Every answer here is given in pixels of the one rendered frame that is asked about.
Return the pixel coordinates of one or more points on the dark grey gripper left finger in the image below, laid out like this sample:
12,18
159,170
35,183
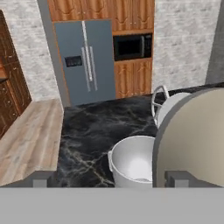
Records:
39,179

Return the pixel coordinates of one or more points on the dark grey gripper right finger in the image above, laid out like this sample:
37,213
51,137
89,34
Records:
179,179

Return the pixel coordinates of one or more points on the white mixer beater attachment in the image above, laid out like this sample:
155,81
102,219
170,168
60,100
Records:
158,102

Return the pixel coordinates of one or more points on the dark brown wooden cupboard run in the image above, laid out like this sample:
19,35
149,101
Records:
11,87

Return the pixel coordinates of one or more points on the orange wooden cupboard run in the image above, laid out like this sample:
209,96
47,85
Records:
132,78

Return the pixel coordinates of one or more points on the grey double-door fridge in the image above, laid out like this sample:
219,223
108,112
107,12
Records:
86,61

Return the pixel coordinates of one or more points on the black microwave oven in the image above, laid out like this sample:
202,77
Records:
132,46

